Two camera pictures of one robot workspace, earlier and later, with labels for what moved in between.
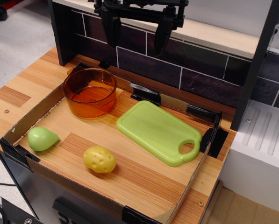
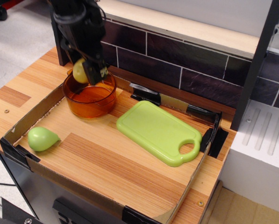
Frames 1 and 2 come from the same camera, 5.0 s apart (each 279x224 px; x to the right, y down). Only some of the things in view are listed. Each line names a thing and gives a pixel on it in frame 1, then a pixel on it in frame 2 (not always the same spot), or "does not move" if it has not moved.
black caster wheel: [0, 13] does not move
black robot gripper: [170, 10] to [80, 30]
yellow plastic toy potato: [99, 159] to [78, 72]
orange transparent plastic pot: [89, 92] does not move
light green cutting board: [157, 132] does not move
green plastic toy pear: [40, 139] does not move
